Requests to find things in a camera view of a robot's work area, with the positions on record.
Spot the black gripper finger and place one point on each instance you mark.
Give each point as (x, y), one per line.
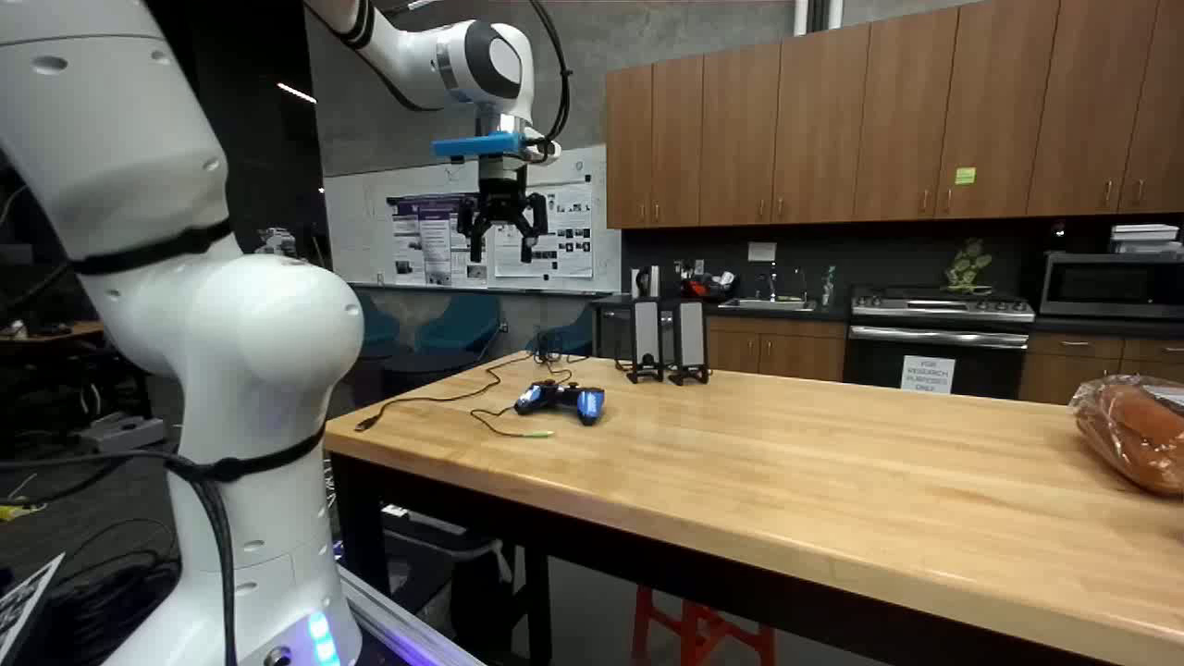
(472, 224)
(535, 224)

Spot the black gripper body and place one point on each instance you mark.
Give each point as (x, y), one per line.
(501, 189)

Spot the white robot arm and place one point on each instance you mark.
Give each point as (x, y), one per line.
(111, 141)

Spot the blue black game controller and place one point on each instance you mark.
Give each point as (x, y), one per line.
(585, 405)

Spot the right black stand panel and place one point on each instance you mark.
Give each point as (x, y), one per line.
(691, 345)

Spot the kitchen sink with faucet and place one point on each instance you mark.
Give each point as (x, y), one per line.
(759, 289)

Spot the brown lower kitchen cabinets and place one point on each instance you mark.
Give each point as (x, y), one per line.
(1048, 371)

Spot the brown kitchen cabinets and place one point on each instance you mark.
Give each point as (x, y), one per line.
(1048, 371)
(997, 108)

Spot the green potted plant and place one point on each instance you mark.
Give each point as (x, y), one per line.
(970, 260)

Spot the stainless steel oven range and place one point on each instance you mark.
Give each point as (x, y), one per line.
(939, 341)

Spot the orange stool under table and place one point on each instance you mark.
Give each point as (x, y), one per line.
(702, 632)

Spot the brown upper kitchen cabinets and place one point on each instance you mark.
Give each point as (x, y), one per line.
(997, 108)

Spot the black microwave oven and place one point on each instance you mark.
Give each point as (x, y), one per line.
(1112, 286)

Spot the bagged bread loaf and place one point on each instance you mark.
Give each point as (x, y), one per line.
(1136, 427)

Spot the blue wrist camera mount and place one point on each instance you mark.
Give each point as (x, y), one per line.
(480, 147)

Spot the white wall poster board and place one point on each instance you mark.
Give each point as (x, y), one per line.
(398, 233)

